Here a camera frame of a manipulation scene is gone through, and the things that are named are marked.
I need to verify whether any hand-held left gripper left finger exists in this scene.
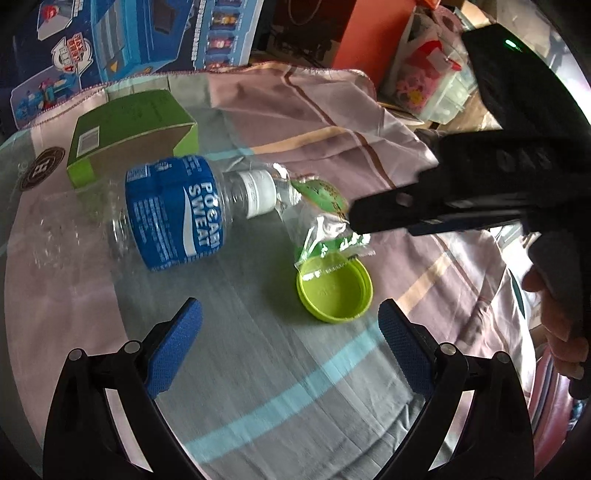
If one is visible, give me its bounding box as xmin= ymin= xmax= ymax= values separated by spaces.
xmin=44 ymin=298 xmax=205 ymax=480

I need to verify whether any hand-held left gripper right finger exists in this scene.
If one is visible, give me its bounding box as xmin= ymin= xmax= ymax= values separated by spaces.
xmin=378 ymin=298 xmax=536 ymax=480

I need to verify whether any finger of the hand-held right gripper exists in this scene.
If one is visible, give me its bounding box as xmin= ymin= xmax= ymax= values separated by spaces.
xmin=406 ymin=210 xmax=528 ymax=237
xmin=348 ymin=178 xmax=445 ymax=234

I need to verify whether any clear wrapper with green print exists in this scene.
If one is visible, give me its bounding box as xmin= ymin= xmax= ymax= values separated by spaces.
xmin=272 ymin=162 xmax=376 ymax=271

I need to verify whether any person's right hand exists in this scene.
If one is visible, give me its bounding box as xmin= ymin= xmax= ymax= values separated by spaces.
xmin=521 ymin=267 xmax=588 ymax=381

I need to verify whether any lime green plastic lid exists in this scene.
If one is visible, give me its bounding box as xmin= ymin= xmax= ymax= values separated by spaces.
xmin=295 ymin=256 xmax=374 ymax=323

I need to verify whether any clear plastic bag of toys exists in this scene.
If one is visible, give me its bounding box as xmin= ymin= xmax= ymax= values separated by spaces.
xmin=379 ymin=4 xmax=482 ymax=125

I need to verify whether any clear plastic bottle blue label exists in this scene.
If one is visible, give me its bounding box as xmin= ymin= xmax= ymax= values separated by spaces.
xmin=108 ymin=156 xmax=279 ymax=272

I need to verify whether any orange box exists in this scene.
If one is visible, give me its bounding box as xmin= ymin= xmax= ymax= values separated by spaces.
xmin=331 ymin=0 xmax=417 ymax=71

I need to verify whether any green cardboard carton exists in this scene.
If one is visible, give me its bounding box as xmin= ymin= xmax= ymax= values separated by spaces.
xmin=66 ymin=89 xmax=200 ymax=188

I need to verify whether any round black sticker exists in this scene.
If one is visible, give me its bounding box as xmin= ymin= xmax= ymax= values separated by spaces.
xmin=19 ymin=147 xmax=65 ymax=191

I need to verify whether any blue toy box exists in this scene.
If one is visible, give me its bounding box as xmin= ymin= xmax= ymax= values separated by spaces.
xmin=9 ymin=0 xmax=265 ymax=131

